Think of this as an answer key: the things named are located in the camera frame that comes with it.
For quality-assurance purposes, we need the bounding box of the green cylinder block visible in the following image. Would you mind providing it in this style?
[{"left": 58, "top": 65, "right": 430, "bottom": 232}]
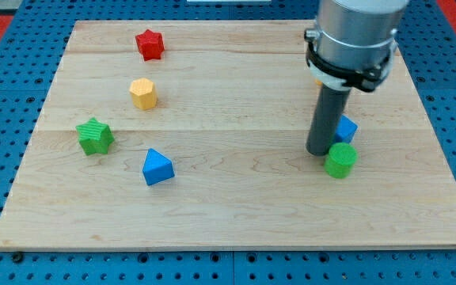
[{"left": 324, "top": 142, "right": 358, "bottom": 179}]

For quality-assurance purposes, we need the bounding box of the blue triangle block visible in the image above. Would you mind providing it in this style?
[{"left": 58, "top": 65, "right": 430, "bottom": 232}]
[{"left": 142, "top": 148, "right": 175, "bottom": 186}]

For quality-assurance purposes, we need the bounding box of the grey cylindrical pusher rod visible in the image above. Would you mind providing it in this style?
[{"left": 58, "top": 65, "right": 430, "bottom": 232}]
[{"left": 306, "top": 85, "right": 351, "bottom": 156}]

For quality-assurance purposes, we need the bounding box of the green star block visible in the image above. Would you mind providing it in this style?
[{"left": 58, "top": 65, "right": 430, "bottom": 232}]
[{"left": 75, "top": 117, "right": 115, "bottom": 156}]

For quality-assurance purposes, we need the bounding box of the wooden board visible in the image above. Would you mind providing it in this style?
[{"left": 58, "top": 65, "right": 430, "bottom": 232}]
[{"left": 0, "top": 21, "right": 456, "bottom": 252}]

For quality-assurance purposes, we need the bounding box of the blue cube block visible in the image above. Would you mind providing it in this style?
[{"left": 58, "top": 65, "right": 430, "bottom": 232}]
[{"left": 333, "top": 115, "right": 358, "bottom": 143}]

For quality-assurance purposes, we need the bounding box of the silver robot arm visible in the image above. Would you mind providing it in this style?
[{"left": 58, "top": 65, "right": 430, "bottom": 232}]
[{"left": 304, "top": 0, "right": 409, "bottom": 93}]

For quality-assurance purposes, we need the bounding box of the yellow hexagon block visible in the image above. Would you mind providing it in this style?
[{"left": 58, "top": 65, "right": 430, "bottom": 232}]
[{"left": 129, "top": 78, "right": 158, "bottom": 110}]

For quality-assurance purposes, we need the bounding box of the red star block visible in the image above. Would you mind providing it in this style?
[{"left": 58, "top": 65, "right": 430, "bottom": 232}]
[{"left": 135, "top": 29, "right": 165, "bottom": 61}]

